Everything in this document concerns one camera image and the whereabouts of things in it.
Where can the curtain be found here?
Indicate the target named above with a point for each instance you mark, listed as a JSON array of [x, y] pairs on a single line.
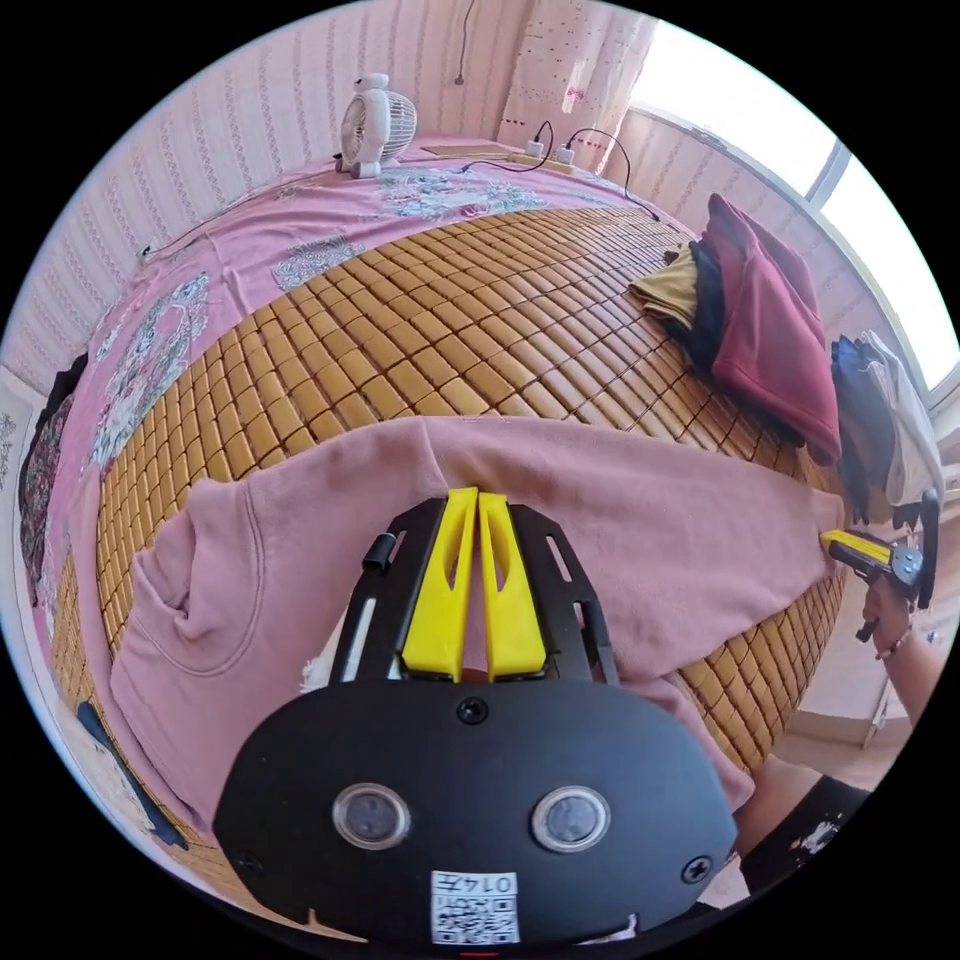
[[570, 75]]

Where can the yellow power strip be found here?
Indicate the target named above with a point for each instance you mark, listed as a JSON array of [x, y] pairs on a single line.
[[541, 161]]

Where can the pile of clothes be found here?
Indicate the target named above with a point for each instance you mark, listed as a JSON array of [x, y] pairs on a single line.
[[765, 330]]

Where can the person's right hand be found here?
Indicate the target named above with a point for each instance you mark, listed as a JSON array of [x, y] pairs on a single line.
[[885, 622]]

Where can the dark floral cloth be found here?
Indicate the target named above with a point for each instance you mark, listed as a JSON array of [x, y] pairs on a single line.
[[45, 465]]

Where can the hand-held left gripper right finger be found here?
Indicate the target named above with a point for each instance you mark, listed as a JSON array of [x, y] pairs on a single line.
[[510, 607]]

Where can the blue and white clothes heap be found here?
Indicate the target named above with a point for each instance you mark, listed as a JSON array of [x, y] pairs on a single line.
[[885, 420]]

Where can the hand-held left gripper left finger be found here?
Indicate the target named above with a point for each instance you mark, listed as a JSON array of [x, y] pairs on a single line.
[[439, 600]]

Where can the person's body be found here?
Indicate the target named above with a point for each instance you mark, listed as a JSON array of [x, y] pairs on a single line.
[[780, 802]]

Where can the person's right forearm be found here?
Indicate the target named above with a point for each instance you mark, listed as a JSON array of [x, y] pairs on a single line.
[[911, 690]]

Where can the bed with woven mat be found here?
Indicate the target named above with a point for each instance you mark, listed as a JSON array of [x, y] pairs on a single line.
[[420, 330]]

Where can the window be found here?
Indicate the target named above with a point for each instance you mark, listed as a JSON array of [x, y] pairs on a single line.
[[757, 105]]

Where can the pink long sleeve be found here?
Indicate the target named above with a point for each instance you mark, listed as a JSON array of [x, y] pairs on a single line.
[[660, 525]]

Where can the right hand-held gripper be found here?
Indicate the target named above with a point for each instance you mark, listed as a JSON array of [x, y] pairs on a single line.
[[904, 564]]

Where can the white fan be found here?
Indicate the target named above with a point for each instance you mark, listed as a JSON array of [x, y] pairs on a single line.
[[371, 124]]

